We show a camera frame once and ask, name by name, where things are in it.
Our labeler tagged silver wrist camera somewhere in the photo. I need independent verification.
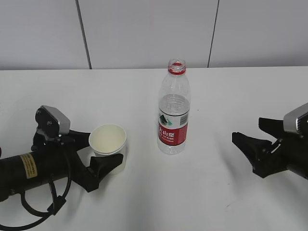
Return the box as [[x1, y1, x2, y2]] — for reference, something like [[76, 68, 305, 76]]
[[35, 105, 70, 141], [283, 103, 308, 135]]

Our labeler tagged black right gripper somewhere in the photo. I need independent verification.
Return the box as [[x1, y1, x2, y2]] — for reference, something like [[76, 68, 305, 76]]
[[231, 117, 308, 178]]

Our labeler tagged white paper cup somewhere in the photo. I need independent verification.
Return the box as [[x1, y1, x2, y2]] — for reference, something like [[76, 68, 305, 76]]
[[89, 124, 127, 175]]

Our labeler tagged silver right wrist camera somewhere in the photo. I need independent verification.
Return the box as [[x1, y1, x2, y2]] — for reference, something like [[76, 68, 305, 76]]
[[283, 103, 308, 135]]

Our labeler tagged clear water bottle red label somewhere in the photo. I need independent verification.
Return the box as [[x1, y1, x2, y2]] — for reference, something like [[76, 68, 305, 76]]
[[157, 59, 191, 155]]

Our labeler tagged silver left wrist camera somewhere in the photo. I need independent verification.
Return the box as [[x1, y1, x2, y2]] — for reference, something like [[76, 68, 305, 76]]
[[35, 105, 70, 141]]

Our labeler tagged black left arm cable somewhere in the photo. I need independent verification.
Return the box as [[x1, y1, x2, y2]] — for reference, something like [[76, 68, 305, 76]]
[[0, 149, 73, 229]]

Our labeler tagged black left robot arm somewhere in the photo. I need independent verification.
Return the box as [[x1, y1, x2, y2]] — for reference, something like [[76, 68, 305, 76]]
[[0, 130, 123, 201]]

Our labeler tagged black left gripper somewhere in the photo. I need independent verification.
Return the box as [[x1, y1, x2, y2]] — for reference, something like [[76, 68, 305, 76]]
[[33, 130, 124, 192]]

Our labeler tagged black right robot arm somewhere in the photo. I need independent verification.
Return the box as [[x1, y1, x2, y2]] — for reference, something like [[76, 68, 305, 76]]
[[231, 117, 308, 179]]

